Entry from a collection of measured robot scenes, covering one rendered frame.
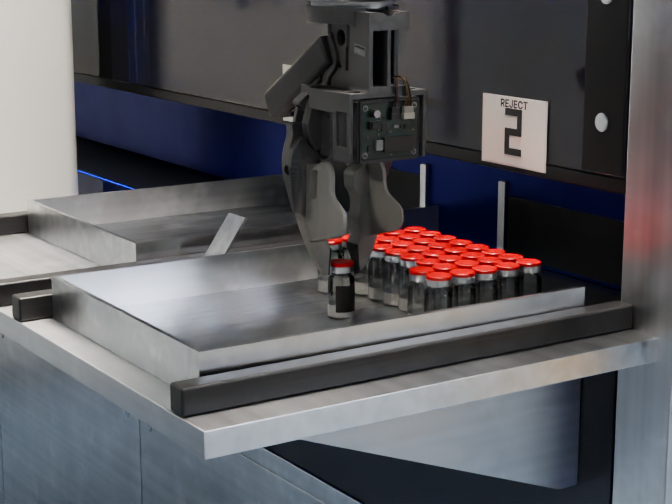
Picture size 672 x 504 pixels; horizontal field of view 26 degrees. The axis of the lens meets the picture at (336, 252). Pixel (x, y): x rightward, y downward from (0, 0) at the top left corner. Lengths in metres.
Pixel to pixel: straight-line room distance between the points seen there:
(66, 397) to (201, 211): 0.68
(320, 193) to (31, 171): 0.82
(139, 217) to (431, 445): 0.57
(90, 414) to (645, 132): 1.21
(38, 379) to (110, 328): 1.24
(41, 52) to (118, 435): 0.55
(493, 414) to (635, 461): 0.12
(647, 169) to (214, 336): 0.36
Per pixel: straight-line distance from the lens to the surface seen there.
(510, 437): 1.20
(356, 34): 1.10
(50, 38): 1.90
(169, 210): 1.62
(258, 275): 1.28
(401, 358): 1.04
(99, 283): 1.22
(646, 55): 1.14
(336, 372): 1.01
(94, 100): 2.22
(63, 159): 1.92
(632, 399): 1.19
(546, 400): 1.21
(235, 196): 1.65
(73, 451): 2.25
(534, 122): 1.24
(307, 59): 1.15
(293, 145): 1.13
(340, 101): 1.09
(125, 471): 2.08
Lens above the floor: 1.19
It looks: 12 degrees down
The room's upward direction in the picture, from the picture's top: straight up
